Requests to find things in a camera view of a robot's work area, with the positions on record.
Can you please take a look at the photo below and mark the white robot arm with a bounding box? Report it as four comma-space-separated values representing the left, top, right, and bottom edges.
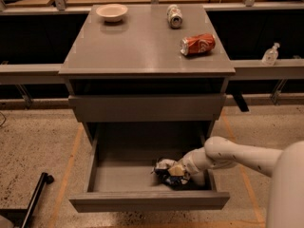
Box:
169, 137, 304, 228

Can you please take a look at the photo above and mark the crushed red soda can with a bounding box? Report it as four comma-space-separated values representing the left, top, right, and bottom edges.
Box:
180, 33, 216, 56

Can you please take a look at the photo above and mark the open grey middle drawer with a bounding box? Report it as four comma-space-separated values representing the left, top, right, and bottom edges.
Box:
69, 122, 230, 213

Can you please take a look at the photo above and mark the blue chip bag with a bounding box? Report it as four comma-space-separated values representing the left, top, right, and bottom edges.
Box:
152, 158, 190, 187

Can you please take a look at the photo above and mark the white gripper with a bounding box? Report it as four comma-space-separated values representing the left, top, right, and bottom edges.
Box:
168, 148, 210, 177

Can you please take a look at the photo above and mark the clear sanitizer pump bottle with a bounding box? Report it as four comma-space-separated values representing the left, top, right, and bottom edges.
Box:
261, 43, 280, 66

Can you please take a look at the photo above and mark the grey metal rail shelf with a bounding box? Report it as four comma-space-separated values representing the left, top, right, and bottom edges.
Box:
0, 59, 304, 85

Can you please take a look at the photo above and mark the closed grey top drawer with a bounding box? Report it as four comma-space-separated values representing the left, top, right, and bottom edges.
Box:
68, 94, 225, 123

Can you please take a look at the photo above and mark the crushed white green can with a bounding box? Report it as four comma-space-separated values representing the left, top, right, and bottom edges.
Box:
167, 4, 182, 29

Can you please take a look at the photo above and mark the white ceramic bowl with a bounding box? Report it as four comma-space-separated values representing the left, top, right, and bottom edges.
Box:
96, 4, 128, 23

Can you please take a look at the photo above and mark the grey drawer cabinet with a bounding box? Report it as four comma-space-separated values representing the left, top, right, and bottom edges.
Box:
60, 4, 235, 142

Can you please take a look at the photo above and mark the black metal leg with caster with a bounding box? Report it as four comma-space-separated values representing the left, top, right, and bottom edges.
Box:
0, 172, 54, 228

